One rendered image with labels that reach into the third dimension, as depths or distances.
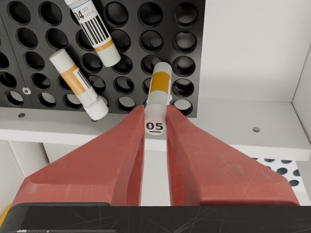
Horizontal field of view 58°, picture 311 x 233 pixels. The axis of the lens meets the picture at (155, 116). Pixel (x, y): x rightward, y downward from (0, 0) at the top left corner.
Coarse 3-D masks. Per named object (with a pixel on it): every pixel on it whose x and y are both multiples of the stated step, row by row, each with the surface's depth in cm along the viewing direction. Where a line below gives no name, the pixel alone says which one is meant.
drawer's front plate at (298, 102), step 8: (304, 64) 22; (304, 72) 21; (304, 80) 21; (296, 88) 23; (304, 88) 21; (296, 96) 23; (304, 96) 21; (296, 104) 23; (304, 104) 21; (296, 112) 23; (304, 112) 21; (304, 120) 21; (304, 128) 21; (304, 168) 20; (304, 176) 20; (304, 184) 20
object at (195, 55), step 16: (176, 0) 14; (192, 0) 14; (176, 32) 15; (192, 32) 15; (176, 48) 15; (192, 48) 15; (176, 80) 17; (192, 80) 16; (176, 96) 17; (192, 96) 17; (192, 112) 18
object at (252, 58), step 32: (224, 0) 19; (256, 0) 19; (288, 0) 19; (224, 32) 21; (256, 32) 20; (288, 32) 20; (224, 64) 22; (256, 64) 22; (288, 64) 22; (224, 96) 24; (256, 96) 24; (288, 96) 23; (0, 128) 22; (32, 128) 22; (64, 128) 22; (96, 128) 21; (224, 128) 21; (256, 128) 21; (288, 128) 21
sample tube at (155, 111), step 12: (156, 72) 15; (168, 72) 15; (156, 84) 14; (168, 84) 15; (156, 96) 14; (168, 96) 14; (156, 108) 13; (144, 120) 13; (156, 120) 12; (156, 132) 13
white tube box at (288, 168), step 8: (256, 160) 33; (264, 160) 33; (272, 160) 33; (280, 160) 33; (288, 160) 33; (272, 168) 34; (280, 168) 35; (288, 168) 33; (296, 168) 33; (288, 176) 34; (296, 176) 34; (296, 184) 35
